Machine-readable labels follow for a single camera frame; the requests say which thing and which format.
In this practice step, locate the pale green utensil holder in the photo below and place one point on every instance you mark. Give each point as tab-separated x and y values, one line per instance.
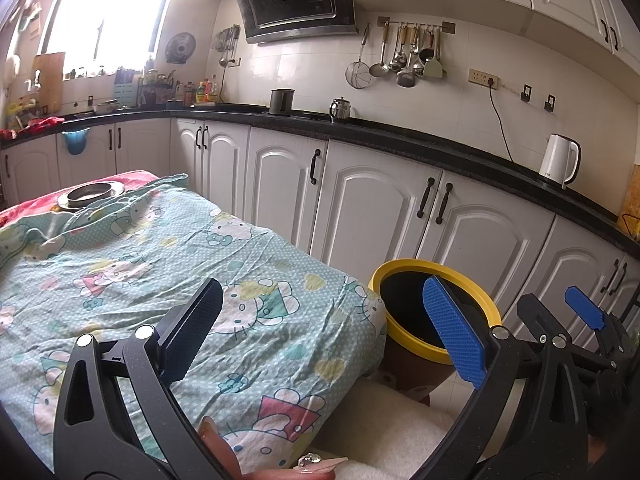
124	91

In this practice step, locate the dark metal pot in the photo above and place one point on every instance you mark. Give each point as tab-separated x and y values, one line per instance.
281	102

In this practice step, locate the blue hanging cabinet bin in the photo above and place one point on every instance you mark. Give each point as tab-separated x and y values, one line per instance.
76	142

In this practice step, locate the cluster of small hanging tools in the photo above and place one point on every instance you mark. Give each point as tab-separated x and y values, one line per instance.
227	42

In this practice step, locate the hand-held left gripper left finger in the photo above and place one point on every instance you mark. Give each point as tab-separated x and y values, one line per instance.
192	330

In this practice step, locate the round wall fan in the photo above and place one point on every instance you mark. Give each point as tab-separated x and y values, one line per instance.
180	48

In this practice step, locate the beige wall power strip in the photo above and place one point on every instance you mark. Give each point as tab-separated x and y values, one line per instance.
481	76

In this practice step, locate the pink blanket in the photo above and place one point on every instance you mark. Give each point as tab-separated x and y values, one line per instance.
135	180

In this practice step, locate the row of condiment bottles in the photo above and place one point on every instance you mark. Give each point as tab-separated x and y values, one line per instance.
202	92

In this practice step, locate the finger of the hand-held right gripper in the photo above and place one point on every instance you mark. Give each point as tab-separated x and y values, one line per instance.
584	307
537	315

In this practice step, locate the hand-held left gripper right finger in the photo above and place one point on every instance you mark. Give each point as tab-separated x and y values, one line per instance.
457	330

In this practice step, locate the red cloth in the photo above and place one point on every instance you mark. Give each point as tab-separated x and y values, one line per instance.
42	124

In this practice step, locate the yellow rim waste bin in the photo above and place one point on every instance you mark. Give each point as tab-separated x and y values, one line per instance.
407	305

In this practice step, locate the black kitchen countertop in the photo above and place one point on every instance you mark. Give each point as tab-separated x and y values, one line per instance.
400	132

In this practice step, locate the yellow wooden board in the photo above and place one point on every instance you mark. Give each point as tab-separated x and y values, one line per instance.
632	195

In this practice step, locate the row of hanging kitchen utensils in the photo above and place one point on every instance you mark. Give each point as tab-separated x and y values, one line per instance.
406	77

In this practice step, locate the wooden cutting board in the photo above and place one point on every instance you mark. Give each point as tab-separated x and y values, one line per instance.
50	82

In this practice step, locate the metal utensil rail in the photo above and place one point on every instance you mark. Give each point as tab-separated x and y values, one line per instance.
449	27

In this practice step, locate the white base cabinets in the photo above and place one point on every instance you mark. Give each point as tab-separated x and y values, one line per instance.
280	190

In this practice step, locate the black wall hook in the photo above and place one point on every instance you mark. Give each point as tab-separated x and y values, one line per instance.
550	104
526	94

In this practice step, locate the kitchen window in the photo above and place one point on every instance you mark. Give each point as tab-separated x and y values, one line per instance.
110	15

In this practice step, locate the round metal pan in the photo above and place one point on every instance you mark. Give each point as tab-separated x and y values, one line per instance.
90	195

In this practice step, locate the person's left hand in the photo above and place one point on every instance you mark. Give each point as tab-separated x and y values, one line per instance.
222	452

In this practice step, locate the white electric kettle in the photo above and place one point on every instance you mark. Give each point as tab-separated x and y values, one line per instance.
555	160

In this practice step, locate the cartoon cat printed blanket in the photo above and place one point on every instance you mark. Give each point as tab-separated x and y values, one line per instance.
150	270

